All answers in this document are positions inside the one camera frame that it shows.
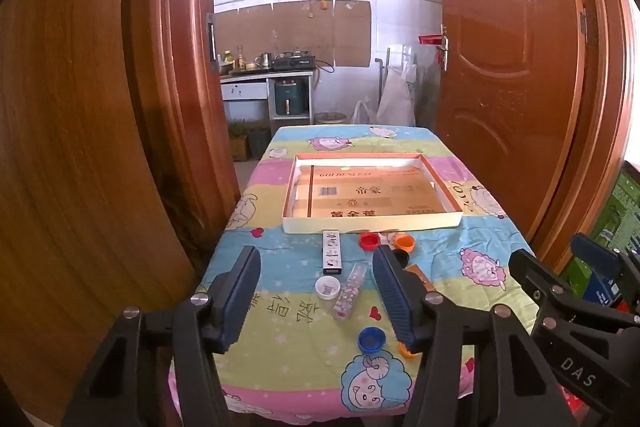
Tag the white woven sack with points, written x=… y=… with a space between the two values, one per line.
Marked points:
x=395 y=99

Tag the green air fryer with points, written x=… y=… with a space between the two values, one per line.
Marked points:
x=290 y=97

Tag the orange bottle cap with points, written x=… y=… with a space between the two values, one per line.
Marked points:
x=404 y=243
x=407 y=353

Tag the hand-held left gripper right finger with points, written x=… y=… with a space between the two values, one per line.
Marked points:
x=395 y=302

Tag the white bottle cap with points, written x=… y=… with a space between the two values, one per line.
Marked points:
x=327 y=289

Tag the tall sauce bottle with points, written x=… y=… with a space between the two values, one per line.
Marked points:
x=241 y=57

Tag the hanging orange socket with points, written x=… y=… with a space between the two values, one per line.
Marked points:
x=325 y=5

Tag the metal kettle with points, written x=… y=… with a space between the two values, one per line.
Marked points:
x=264 y=59

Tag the wooden door with latch plate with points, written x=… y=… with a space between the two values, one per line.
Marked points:
x=180 y=82

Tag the plant crate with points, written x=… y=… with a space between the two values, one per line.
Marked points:
x=239 y=142

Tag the black plant pot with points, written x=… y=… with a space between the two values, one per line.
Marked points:
x=259 y=142

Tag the white plastic bag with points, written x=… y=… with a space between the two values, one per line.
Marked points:
x=361 y=113

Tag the green cardboard carton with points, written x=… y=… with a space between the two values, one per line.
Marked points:
x=625 y=212

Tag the white kitchen counter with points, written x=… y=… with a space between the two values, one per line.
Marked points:
x=245 y=92

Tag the shallow cardboard tray box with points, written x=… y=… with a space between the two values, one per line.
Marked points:
x=375 y=197

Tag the cardboard wall lining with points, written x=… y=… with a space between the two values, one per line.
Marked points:
x=290 y=29

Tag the clear patterned long box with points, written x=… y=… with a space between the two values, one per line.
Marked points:
x=350 y=292

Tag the long white box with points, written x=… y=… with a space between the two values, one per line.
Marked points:
x=331 y=252

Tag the black gas stove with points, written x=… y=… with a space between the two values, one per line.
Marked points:
x=295 y=63

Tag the cartoon printed tablecloth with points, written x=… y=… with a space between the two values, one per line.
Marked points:
x=300 y=267

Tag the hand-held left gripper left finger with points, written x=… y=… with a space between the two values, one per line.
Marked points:
x=244 y=294

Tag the metal latch plate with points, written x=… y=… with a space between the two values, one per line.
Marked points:
x=210 y=37

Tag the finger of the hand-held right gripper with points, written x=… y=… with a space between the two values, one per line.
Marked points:
x=530 y=272
x=595 y=252

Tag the blue bottle cap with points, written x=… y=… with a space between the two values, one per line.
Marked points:
x=372 y=339

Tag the round basin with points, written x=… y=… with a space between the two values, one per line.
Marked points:
x=330 y=118

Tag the black bottle cap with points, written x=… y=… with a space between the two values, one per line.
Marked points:
x=401 y=258

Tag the red bottle cap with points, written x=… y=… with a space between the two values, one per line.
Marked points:
x=370 y=241

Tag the small gold box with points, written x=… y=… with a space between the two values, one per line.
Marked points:
x=416 y=274

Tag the metal door hinge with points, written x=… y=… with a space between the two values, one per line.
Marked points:
x=588 y=27

